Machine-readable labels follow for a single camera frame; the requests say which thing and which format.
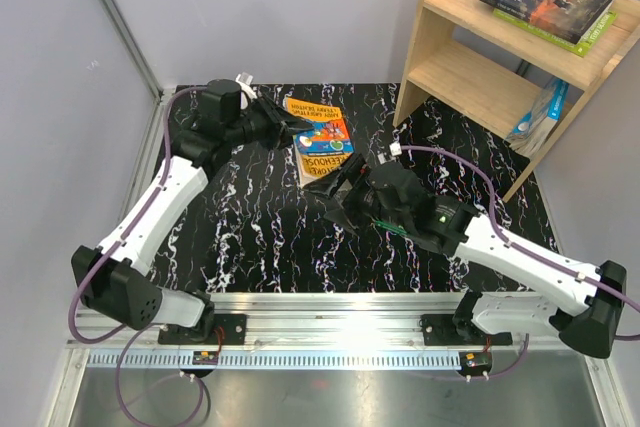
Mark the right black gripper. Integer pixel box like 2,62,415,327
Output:
303,151,411,236

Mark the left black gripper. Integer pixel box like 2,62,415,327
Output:
226,93,314,151

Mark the blue book back cover up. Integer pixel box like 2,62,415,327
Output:
285,98,354,187

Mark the dark green coin book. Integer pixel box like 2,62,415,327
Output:
374,220,412,236

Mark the blue 26-storey treehouse book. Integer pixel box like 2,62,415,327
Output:
506,77,569,158

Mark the lime green treehouse book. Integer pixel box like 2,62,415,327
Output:
493,8,617,58

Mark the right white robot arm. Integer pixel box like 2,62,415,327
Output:
304,154,627,359

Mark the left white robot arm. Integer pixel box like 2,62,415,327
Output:
67,79,313,344

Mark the wooden two-tier shelf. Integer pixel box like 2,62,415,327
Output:
393,0,639,200

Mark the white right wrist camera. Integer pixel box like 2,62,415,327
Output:
389,142,402,157

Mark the aluminium mounting rail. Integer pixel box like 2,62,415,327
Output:
67,291,611,371

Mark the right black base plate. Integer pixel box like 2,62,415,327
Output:
419,314,513,346

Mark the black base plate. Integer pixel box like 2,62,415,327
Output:
158,313,248,346
419,314,513,346

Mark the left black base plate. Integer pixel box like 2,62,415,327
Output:
158,313,248,346

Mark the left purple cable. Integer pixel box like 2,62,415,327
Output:
67,86,211,427

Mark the purple cable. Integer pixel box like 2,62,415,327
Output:
67,86,211,427
397,144,640,381

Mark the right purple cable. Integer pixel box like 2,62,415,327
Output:
397,144,640,381

